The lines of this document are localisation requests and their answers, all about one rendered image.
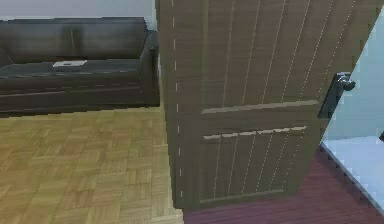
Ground brown wooden room door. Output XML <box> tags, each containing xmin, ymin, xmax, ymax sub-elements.
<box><xmin>154</xmin><ymin>0</ymin><xmax>384</xmax><ymax>211</ymax></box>

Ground black leather sofa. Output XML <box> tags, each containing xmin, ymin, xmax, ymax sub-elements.
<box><xmin>0</xmin><ymin>17</ymin><xmax>161</xmax><ymax>119</ymax></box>

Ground white flat remote control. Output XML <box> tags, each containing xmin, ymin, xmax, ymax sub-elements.
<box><xmin>52</xmin><ymin>59</ymin><xmax>88</xmax><ymax>68</ymax></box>

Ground black door handle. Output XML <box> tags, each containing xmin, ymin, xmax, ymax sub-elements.
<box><xmin>317</xmin><ymin>71</ymin><xmax>356</xmax><ymax>120</ymax></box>

